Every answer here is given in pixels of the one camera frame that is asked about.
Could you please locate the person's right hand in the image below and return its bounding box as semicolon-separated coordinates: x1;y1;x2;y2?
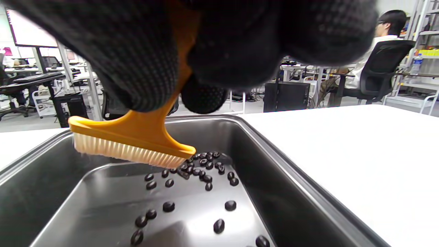
0;0;378;114

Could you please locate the orange brush with pale bristles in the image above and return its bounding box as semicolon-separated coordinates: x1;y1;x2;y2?
68;0;201;169

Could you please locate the coffee beans group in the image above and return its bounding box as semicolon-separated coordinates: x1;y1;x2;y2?
130;151;271;247

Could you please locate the dark metal baking tray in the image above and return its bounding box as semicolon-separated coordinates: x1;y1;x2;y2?
0;114;391;247

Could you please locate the black computer tower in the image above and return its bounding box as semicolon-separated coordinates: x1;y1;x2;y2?
53;93;90;128
263;82;311;113

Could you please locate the large monitor screen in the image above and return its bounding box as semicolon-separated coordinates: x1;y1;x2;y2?
5;9;59;48

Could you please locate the small white cart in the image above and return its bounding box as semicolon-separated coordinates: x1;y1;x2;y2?
32;89;57;119

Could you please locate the black office chair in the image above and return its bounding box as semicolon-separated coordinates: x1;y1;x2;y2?
338;40;416;105

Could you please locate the clear plastic water bottle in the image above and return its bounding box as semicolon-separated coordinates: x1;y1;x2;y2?
410;53;423;75

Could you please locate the white metal shelf rack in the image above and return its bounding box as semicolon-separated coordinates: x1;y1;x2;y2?
384;0;439;115

